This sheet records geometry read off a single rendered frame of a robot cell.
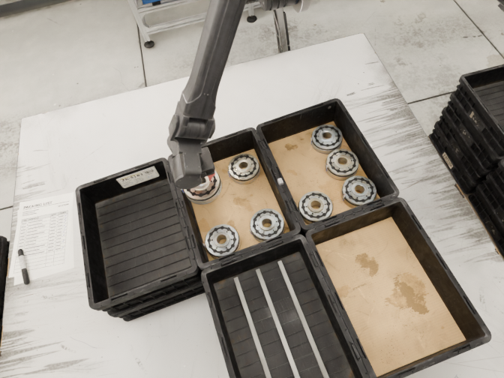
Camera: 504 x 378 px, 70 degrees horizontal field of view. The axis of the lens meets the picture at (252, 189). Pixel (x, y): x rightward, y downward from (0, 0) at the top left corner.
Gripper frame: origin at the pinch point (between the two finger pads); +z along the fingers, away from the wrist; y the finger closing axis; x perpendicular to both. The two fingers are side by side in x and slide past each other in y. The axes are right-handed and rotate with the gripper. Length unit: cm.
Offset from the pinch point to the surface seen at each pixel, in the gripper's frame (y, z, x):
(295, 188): 26.5, 21.8, -1.7
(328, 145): 42.1, 19.8, 8.0
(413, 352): 37, 20, -56
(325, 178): 37.1, 22.1, -2.0
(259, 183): 16.3, 21.9, 4.4
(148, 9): -6, 83, 195
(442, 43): 181, 113, 107
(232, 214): 4.9, 21.3, -3.1
